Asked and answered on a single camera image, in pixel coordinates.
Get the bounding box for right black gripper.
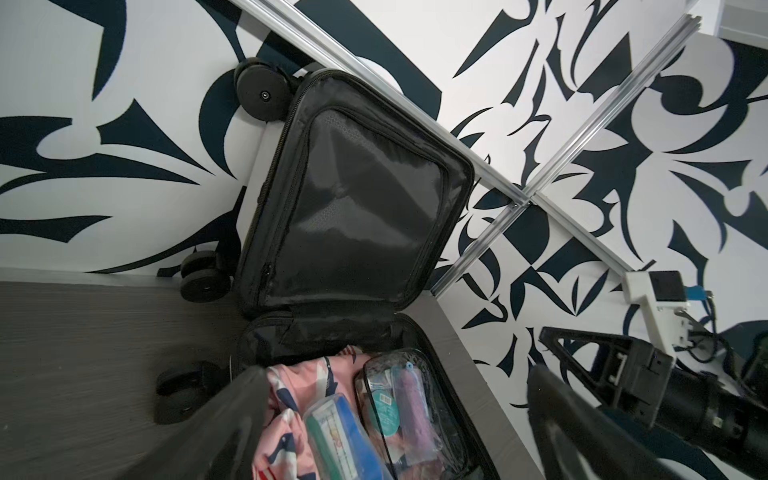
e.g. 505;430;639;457
539;327;673;428

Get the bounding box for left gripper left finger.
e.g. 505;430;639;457
119;366;270;479

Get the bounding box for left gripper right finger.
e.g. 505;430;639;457
527;366;679;479

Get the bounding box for pink patterned shorts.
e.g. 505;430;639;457
252;346;370;479

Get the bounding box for clear toiletry pouch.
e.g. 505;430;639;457
354;349;472;479

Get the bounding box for black suitcase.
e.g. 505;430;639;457
155;58;498;479

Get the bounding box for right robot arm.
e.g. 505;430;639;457
539;327;767;479

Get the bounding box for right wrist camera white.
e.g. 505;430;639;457
622;271;698;359

